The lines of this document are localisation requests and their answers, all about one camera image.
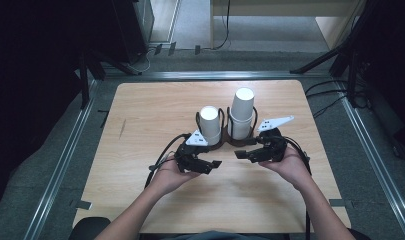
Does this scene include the light wooden desk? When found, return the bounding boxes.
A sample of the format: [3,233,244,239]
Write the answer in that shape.
[209,0,369,50]

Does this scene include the stack of white paper cups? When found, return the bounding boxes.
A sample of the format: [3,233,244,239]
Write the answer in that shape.
[199,105,223,147]
[227,87,256,141]

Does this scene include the person's right hand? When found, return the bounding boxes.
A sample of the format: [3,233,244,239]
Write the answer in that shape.
[258,146,313,193]

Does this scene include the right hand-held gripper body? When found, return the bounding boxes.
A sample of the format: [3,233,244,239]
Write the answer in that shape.
[253,115,295,164]

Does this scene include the black tripod stand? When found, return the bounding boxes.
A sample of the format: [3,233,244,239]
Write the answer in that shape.
[289,0,374,109]

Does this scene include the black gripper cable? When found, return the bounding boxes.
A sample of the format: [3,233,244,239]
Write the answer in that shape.
[144,133,192,189]
[279,135,313,240]

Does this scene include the grey tape piece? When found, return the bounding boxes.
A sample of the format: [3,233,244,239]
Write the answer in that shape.
[328,198,355,209]

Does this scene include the hanging black cable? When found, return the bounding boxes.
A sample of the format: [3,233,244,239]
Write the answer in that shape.
[212,0,232,52]

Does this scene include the black wire cup holder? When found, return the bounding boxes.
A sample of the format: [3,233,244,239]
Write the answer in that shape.
[194,105,260,152]

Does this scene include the metal floor rail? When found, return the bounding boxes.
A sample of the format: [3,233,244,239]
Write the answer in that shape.
[336,79,405,240]
[101,70,329,82]
[23,79,99,240]

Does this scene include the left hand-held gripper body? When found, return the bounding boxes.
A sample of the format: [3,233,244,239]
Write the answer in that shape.
[174,129,211,174]

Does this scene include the white floor cable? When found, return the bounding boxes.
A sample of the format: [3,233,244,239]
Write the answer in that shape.
[128,46,157,75]

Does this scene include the dark cabinet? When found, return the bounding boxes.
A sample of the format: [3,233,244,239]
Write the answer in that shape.
[109,0,155,65]

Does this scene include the person's dark blue clothing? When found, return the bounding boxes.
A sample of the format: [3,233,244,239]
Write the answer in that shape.
[159,230,272,240]

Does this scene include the person's left hand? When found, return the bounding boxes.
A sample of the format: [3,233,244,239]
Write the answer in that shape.
[149,156,202,197]

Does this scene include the bundle of black floor cables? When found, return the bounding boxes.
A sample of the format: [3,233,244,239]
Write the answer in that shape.
[304,79,369,119]

